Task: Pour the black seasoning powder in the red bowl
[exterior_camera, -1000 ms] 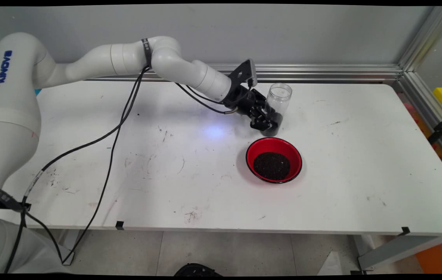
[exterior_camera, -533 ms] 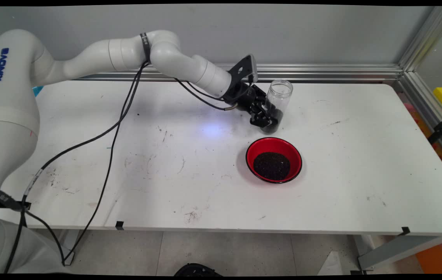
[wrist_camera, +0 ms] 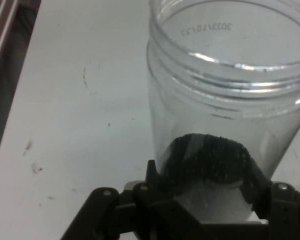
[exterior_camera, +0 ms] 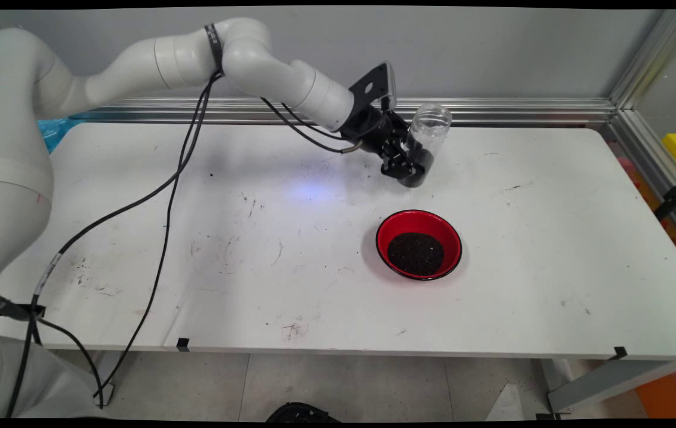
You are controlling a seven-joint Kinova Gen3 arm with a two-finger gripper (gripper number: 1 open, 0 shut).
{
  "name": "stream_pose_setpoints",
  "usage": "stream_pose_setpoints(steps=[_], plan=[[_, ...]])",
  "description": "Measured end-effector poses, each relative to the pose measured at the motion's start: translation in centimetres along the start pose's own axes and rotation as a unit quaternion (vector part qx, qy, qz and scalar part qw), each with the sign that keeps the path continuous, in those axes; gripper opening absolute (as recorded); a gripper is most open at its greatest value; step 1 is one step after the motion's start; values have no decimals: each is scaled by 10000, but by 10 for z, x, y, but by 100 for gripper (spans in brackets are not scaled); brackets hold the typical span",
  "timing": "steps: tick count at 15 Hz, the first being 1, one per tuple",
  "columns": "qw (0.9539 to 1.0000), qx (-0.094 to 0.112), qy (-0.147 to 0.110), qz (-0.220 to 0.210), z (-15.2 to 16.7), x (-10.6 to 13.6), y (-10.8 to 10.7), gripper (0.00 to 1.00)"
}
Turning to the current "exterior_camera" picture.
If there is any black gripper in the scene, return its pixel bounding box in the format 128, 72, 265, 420
341, 106, 427, 188

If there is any black seeds heap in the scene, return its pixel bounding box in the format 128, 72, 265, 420
403, 149, 435, 188
388, 232, 445, 276

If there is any clear plastic jar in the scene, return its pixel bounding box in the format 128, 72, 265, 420
397, 104, 452, 188

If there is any red bowl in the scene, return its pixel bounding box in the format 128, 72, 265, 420
375, 209, 463, 281

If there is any black round floor object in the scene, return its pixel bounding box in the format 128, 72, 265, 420
265, 402, 341, 423

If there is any grey metal table leg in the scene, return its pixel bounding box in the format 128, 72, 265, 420
89, 351, 123, 407
546, 357, 676, 415

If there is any blue water bottle pack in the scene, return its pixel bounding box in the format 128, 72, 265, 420
37, 116, 86, 152

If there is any orange floor mat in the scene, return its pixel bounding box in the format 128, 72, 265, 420
635, 361, 676, 418

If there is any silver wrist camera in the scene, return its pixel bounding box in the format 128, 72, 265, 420
385, 62, 398, 111

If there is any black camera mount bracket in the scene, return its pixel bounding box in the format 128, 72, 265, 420
350, 62, 391, 114

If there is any long aluminium frame rail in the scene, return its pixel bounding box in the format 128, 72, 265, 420
70, 97, 618, 127

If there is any black velcro strap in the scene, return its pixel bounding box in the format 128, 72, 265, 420
0, 287, 46, 322
204, 23, 225, 77

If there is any short aluminium frame rail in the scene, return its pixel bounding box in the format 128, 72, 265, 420
602, 110, 676, 256

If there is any plain black cable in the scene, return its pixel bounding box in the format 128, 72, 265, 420
93, 68, 350, 411

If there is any aluminium frame post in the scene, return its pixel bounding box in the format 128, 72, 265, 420
608, 9, 676, 111

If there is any black cable with white label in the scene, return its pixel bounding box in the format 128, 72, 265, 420
5, 68, 365, 420

